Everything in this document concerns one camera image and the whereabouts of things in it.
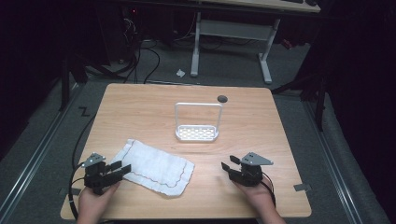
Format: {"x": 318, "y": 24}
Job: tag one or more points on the person's left hand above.
{"x": 91, "y": 205}

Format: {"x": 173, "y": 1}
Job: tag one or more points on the white cloth with stitched border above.
{"x": 155, "y": 168}

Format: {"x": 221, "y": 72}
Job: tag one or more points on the person's right hand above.
{"x": 260, "y": 197}

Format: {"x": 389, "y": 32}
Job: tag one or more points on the metal floor rail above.
{"x": 333, "y": 161}
{"x": 37, "y": 152}

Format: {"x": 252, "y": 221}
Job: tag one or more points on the grey tape piece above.
{"x": 302, "y": 187}
{"x": 75, "y": 191}

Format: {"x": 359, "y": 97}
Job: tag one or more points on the crumpled white paper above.
{"x": 180, "y": 73}

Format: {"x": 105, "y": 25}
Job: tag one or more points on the dark round table grommet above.
{"x": 222, "y": 99}

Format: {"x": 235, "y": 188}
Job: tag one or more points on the white-legged wooden desk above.
{"x": 232, "y": 29}

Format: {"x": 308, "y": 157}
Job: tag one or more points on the black metal stand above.
{"x": 320, "y": 102}
{"x": 64, "y": 84}

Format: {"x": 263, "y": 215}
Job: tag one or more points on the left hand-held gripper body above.
{"x": 96, "y": 179}

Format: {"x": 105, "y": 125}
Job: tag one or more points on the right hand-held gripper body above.
{"x": 250, "y": 174}

